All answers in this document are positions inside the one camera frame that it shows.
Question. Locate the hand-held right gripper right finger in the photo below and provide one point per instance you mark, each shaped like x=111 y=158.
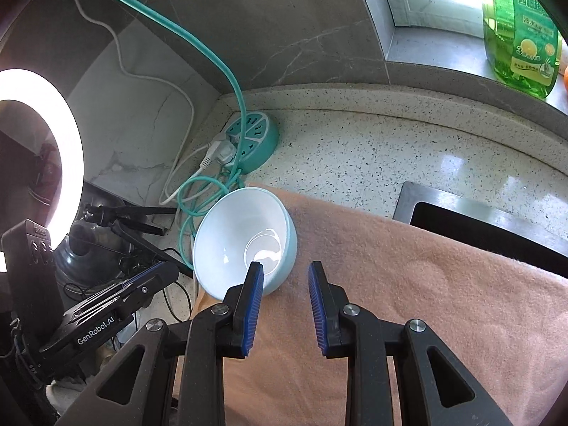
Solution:
x=318 y=313

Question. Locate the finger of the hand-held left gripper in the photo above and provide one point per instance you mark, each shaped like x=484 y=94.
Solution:
x=151 y=280

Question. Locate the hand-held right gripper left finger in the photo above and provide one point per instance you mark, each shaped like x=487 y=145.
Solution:
x=253 y=308

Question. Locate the light blue bowl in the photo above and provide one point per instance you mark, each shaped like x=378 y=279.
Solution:
x=230 y=230

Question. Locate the black tripod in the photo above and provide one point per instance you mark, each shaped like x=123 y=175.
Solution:
x=128 y=219

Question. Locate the black box on stand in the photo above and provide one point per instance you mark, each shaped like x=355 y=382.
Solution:
x=31 y=275

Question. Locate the pink towel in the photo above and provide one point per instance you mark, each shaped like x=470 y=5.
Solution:
x=421 y=319

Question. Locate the white plug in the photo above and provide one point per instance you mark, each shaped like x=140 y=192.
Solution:
x=219 y=151

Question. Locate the round green power strip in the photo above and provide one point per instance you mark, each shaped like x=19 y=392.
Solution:
x=262 y=142

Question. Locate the stainless steel sink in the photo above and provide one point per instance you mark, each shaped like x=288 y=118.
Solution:
x=443 y=197

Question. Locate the orange fruit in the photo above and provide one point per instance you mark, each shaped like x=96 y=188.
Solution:
x=565 y=77

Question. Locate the green dish soap bottle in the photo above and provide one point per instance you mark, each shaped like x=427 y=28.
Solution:
x=519 y=31

